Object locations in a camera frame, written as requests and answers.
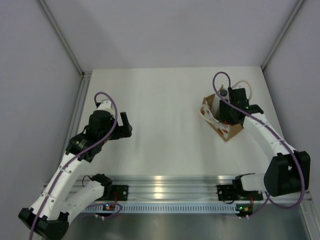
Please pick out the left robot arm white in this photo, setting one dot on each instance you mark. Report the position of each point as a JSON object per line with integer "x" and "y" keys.
{"x": 52, "y": 213}

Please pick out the right aluminium frame post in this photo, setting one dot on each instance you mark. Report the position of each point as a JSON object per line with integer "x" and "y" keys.
{"x": 285, "y": 27}

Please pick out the white bottle dark cap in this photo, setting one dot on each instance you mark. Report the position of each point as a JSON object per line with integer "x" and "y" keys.
{"x": 216, "y": 101}

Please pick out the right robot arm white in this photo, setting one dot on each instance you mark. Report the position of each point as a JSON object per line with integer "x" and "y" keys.
{"x": 288, "y": 170}

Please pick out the aluminium frame post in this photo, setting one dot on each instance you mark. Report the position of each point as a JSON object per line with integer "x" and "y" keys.
{"x": 60, "y": 35}
{"x": 285, "y": 27}

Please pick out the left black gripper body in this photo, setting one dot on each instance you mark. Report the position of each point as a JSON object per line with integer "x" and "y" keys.
{"x": 118, "y": 132}

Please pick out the watermelon print canvas bag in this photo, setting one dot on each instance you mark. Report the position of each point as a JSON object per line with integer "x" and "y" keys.
{"x": 210, "y": 111}

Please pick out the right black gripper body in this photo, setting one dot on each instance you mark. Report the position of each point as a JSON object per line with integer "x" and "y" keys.
{"x": 226, "y": 111}

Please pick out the left aluminium frame post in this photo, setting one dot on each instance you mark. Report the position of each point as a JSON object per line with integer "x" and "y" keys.
{"x": 60, "y": 35}

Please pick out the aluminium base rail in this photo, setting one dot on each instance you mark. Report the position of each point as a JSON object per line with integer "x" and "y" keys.
{"x": 172, "y": 189}

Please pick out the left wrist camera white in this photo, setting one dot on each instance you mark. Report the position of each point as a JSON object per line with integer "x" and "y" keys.
{"x": 106, "y": 105}

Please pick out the slotted grey cable duct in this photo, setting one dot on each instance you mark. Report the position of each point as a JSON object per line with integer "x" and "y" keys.
{"x": 164, "y": 208}

